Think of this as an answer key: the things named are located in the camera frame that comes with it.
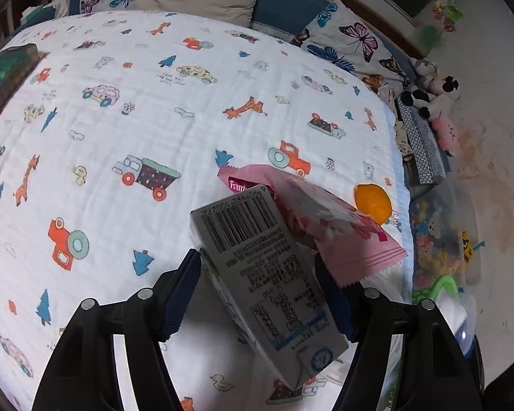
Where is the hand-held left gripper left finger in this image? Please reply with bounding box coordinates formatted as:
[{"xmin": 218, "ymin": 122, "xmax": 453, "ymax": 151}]
[{"xmin": 31, "ymin": 248, "xmax": 203, "ymax": 411}]

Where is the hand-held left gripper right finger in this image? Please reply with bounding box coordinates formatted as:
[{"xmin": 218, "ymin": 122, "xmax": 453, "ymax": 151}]
[{"xmin": 313, "ymin": 257, "xmax": 485, "ymax": 411}]

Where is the pink snack wrapper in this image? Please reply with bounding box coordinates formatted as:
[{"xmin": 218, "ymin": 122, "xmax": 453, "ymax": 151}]
[{"xmin": 218, "ymin": 164, "xmax": 407, "ymax": 287}]

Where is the white milk carton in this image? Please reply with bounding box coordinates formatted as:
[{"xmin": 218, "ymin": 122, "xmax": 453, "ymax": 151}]
[{"xmin": 189, "ymin": 184, "xmax": 350, "ymax": 390}]

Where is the green plastic basket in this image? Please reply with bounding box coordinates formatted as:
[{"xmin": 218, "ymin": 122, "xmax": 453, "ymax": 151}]
[{"xmin": 413, "ymin": 276, "xmax": 459, "ymax": 302}]

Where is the orange fruit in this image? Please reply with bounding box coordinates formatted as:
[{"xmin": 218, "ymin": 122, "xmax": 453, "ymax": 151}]
[{"xmin": 355, "ymin": 183, "xmax": 392, "ymax": 225}]

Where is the clear storage box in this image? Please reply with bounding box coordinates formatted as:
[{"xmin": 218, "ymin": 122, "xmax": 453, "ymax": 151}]
[{"xmin": 411, "ymin": 180, "xmax": 485, "ymax": 292}]

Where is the yellow toy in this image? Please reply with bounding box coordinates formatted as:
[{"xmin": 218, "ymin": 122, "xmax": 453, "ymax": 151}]
[{"xmin": 459, "ymin": 230, "xmax": 485, "ymax": 262}]

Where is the black white patterned box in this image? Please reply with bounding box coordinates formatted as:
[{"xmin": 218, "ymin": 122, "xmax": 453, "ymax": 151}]
[{"xmin": 394, "ymin": 98, "xmax": 448, "ymax": 185}]

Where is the pink plush toy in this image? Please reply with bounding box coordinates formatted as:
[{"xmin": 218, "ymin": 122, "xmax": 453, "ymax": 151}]
[{"xmin": 430, "ymin": 115, "xmax": 461, "ymax": 157}]

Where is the black and white plush toy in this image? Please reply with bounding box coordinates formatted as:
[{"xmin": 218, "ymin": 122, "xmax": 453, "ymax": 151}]
[{"xmin": 400, "ymin": 58, "xmax": 461, "ymax": 121}]

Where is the large butterfly print pillow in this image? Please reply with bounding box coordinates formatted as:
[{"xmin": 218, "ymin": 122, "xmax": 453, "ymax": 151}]
[{"xmin": 289, "ymin": 2, "xmax": 416, "ymax": 95}]

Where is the colourful pen box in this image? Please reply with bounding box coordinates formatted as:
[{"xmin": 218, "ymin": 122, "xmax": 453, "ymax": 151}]
[{"xmin": 0, "ymin": 43, "xmax": 39, "ymax": 125}]

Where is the blue headboard cushion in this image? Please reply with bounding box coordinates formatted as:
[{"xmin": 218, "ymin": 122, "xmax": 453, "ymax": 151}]
[{"xmin": 250, "ymin": 0, "xmax": 332, "ymax": 41}]

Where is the teal tissue pack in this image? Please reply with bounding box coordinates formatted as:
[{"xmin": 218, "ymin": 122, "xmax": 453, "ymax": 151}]
[{"xmin": 19, "ymin": 4, "xmax": 58, "ymax": 24}]

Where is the hanging colourful toy decoration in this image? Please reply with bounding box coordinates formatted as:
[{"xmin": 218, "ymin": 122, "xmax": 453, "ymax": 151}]
[{"xmin": 420, "ymin": 0, "xmax": 463, "ymax": 48}]

